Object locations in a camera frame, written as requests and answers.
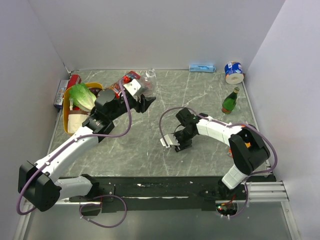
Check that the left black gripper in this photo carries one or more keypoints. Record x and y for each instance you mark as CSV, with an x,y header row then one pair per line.
x,y
145,102

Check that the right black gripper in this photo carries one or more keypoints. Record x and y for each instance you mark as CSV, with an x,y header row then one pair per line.
x,y
182,145

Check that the clear plastic bottle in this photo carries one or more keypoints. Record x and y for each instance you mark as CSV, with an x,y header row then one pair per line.
x,y
148,82
116,122

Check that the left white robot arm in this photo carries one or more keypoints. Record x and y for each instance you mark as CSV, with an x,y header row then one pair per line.
x,y
40,182

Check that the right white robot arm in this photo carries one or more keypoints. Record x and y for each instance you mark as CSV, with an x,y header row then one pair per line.
x,y
248,149

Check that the green glass bottle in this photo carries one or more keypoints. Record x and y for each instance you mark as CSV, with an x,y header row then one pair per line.
x,y
230,101

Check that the red snack package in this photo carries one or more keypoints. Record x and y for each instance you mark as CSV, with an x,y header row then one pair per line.
x,y
115,87

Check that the orange razor box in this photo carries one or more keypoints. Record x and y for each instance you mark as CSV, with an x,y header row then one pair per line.
x,y
230,152

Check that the blue tissue pack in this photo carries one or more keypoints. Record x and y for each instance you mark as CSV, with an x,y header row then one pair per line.
x,y
198,68

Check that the green cabbage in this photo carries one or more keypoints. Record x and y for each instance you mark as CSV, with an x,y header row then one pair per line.
x,y
82,97

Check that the beige paper bag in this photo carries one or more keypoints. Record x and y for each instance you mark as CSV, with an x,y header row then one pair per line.
x,y
75,121

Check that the yellow plastic basket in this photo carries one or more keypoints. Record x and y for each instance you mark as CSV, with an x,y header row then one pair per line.
x,y
66,104

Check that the grey foil box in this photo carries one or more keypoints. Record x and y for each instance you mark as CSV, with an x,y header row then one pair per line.
x,y
59,97

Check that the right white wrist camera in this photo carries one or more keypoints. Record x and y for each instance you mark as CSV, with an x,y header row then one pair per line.
x,y
169,140

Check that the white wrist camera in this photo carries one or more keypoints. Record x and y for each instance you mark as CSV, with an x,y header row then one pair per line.
x,y
132,86
169,140

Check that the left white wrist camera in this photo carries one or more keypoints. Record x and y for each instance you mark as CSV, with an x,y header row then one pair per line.
x,y
132,86

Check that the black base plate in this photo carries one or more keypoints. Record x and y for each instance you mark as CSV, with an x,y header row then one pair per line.
x,y
160,193

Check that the aluminium rail frame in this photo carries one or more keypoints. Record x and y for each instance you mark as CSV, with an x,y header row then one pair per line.
x,y
258,192

